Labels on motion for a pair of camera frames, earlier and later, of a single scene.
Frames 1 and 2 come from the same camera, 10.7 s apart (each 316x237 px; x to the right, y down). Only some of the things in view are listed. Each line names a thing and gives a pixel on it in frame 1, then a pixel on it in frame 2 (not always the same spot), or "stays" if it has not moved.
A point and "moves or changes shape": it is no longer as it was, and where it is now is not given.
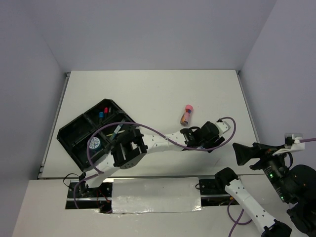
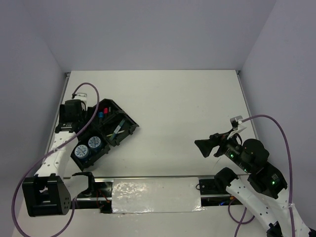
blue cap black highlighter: [100, 116] stays
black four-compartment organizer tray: [89, 136] stays
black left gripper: [214, 141] -> [62, 113]
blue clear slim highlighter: [116, 131] stays
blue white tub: [201, 147] moves or changes shape
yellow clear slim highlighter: [119, 132] stays
